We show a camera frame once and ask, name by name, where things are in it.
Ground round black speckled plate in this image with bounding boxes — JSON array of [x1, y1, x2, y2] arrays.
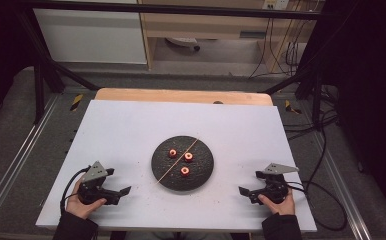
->
[[151, 135, 215, 192]]

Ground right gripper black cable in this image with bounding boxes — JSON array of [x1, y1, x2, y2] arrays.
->
[[286, 181, 349, 232]]

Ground light wooden table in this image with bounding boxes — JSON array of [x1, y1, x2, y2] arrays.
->
[[94, 87, 274, 107]]

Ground white chair base with caster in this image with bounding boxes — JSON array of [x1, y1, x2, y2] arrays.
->
[[165, 36, 202, 53]]

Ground white cabinet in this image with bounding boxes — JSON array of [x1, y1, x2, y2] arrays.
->
[[33, 8, 148, 65]]

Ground black metal frame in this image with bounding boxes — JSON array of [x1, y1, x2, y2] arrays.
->
[[14, 0, 329, 129]]

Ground wooden desk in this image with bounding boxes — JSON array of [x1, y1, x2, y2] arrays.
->
[[137, 0, 319, 72]]

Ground thin bamboo skewer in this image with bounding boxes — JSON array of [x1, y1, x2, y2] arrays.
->
[[155, 138, 200, 185]]

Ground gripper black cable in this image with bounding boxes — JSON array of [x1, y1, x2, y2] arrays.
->
[[286, 181, 349, 232], [59, 165, 92, 215]]

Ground white wall socket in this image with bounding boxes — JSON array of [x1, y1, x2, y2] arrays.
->
[[262, 0, 291, 11]]

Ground hanging black cables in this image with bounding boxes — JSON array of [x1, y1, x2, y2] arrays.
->
[[248, 16, 304, 80]]

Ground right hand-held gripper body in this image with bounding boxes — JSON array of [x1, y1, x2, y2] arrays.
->
[[259, 162, 300, 205]]

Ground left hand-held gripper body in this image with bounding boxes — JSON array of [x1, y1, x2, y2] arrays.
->
[[77, 160, 121, 206]]

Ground person's left hand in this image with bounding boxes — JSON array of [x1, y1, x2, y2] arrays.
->
[[65, 180, 108, 220]]

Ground person's right hand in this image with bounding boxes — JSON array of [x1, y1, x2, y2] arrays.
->
[[257, 187, 296, 216]]

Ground aluminium floor rail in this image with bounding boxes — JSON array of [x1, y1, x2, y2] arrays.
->
[[0, 94, 61, 232], [309, 132, 374, 240]]

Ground bundle of black floor cables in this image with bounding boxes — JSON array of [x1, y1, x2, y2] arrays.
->
[[282, 84, 341, 142]]

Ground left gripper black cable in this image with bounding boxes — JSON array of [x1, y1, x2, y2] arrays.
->
[[59, 165, 92, 215]]

